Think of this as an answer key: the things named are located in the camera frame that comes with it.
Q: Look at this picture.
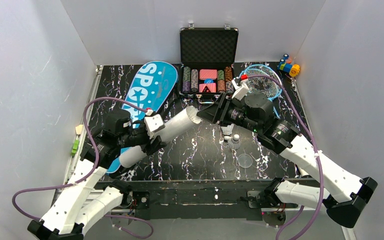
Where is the grey shuttlecock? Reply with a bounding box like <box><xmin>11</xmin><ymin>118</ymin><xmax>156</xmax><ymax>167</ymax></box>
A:
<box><xmin>220</xmin><ymin>124</ymin><xmax>234</xmax><ymax>142</ymax></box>

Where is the white shuttlecock tube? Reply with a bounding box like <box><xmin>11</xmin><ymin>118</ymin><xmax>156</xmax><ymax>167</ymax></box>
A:
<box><xmin>118</xmin><ymin>106</ymin><xmax>203</xmax><ymax>169</ymax></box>

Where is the white shuttlecock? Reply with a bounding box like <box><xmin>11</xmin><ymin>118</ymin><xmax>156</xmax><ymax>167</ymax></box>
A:
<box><xmin>227</xmin><ymin>134</ymin><xmax>241</xmax><ymax>150</ymax></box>

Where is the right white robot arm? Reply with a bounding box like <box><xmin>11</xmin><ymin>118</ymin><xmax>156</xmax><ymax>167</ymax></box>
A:
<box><xmin>197</xmin><ymin>93</ymin><xmax>378</xmax><ymax>228</ymax></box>

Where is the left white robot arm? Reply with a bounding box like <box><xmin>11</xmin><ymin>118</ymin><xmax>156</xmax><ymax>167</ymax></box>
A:
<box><xmin>27</xmin><ymin>109</ymin><xmax>165</xmax><ymax>240</ymax></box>

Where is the blue badminton racket lower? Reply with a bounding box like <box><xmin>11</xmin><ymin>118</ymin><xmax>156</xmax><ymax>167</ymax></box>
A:
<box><xmin>243</xmin><ymin>63</ymin><xmax>284</xmax><ymax>100</ymax></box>

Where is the clear plastic tube lid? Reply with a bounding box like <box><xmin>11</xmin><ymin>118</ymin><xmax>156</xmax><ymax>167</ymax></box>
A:
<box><xmin>237</xmin><ymin>153</ymin><xmax>253</xmax><ymax>169</ymax></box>

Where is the blue racket cover bag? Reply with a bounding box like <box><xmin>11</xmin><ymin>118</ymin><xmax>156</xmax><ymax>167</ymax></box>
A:
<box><xmin>106</xmin><ymin>61</ymin><xmax>179</xmax><ymax>176</ymax></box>

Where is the black poker chip case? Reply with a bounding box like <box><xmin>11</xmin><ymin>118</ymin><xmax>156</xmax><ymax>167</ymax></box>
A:
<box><xmin>177</xmin><ymin>27</ymin><xmax>239</xmax><ymax>105</ymax></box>

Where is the colourful toy block train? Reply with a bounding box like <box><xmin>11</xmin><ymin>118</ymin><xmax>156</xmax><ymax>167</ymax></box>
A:
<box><xmin>277</xmin><ymin>53</ymin><xmax>301</xmax><ymax>77</ymax></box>

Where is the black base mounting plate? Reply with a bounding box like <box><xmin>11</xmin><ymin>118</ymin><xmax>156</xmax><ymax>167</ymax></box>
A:
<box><xmin>92</xmin><ymin>178</ymin><xmax>315</xmax><ymax>222</ymax></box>

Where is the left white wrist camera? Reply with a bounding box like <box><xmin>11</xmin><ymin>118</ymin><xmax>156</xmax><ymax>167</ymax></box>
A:
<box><xmin>143</xmin><ymin>108</ymin><xmax>165</xmax><ymax>139</ymax></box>

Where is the green clip on rail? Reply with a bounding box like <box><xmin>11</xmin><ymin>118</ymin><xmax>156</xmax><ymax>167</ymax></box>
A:
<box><xmin>70</xmin><ymin>139</ymin><xmax>80</xmax><ymax>156</ymax></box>

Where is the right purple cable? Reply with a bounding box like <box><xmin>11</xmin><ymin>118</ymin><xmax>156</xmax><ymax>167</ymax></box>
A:
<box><xmin>244</xmin><ymin>74</ymin><xmax>325</xmax><ymax>240</ymax></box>

